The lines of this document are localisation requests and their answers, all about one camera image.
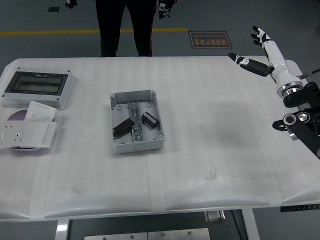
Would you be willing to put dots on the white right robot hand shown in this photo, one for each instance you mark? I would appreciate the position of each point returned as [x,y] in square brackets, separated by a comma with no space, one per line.
[277,62]

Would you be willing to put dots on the person's left gloved hand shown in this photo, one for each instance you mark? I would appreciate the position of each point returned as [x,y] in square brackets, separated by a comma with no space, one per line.
[165,8]

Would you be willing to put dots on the person's right gloved hand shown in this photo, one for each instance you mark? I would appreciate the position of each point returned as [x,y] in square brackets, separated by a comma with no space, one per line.
[70,3]

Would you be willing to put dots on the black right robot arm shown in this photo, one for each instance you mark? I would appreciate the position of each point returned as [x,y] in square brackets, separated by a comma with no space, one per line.
[305,130]

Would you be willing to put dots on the grey distribution box dark window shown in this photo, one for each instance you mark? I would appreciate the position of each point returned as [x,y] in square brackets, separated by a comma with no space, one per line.
[35,83]

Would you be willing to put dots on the grey open junction box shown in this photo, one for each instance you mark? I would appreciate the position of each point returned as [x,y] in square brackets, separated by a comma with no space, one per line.
[150,140]

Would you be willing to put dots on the dark floor hatch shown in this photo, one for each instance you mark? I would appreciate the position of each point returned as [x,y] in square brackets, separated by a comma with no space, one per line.
[53,9]

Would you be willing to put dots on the person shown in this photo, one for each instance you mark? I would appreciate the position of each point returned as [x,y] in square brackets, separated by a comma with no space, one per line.
[110,30]

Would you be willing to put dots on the dark floor sign orange text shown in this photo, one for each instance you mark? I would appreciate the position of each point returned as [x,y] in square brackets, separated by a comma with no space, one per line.
[210,40]

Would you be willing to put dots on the purple round plate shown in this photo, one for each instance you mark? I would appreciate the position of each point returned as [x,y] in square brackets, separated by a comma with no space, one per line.
[17,115]

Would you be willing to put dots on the white socket panel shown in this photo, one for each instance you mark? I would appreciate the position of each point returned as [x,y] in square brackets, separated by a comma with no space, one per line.
[11,133]

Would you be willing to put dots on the black table control panel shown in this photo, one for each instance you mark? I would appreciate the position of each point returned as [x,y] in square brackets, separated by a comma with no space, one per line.
[300,208]

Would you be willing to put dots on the white table leg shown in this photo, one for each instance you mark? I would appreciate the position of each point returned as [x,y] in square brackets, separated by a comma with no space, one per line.
[62,230]
[250,225]

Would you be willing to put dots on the white foam table mat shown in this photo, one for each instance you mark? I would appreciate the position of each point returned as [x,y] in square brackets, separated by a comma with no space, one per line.
[100,175]

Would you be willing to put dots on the white switch panel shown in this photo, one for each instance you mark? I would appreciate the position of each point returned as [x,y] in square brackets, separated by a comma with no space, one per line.
[41,111]
[40,133]

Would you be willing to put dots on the metal mounting rail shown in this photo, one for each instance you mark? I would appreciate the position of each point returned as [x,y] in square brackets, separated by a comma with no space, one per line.
[137,135]

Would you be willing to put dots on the silver metal bracket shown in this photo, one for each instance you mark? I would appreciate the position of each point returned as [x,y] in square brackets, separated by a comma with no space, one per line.
[215,216]

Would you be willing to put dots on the grey metal base plate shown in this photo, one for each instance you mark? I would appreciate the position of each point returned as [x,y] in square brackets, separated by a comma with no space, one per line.
[178,234]
[115,236]

